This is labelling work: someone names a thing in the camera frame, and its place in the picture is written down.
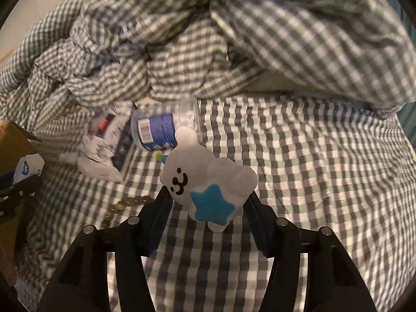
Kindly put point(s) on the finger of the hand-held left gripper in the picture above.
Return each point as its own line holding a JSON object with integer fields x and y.
{"x": 19, "y": 191}

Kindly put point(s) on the white bear plush toy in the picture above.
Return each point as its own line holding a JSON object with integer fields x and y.
{"x": 201, "y": 175}

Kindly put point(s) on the clear bottle blue label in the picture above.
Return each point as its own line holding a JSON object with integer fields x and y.
{"x": 159, "y": 130}

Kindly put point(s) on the grey checked bedsheet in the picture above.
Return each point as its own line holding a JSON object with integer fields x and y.
{"x": 325, "y": 169}

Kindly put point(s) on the black white printed packet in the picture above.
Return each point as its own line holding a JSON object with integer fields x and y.
{"x": 104, "y": 126}

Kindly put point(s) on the dark blue box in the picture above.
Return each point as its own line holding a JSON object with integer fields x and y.
{"x": 125, "y": 149}

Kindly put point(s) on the brown cardboard box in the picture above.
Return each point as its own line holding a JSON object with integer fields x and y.
{"x": 13, "y": 143}

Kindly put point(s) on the grey checked duvet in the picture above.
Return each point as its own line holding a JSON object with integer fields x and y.
{"x": 260, "y": 39}

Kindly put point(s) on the white blue packet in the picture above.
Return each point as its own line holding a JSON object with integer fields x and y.
{"x": 27, "y": 169}

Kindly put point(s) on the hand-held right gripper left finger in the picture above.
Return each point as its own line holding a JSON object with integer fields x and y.
{"x": 156, "y": 227}

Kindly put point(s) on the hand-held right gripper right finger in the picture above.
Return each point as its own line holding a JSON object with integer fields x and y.
{"x": 260, "y": 230}

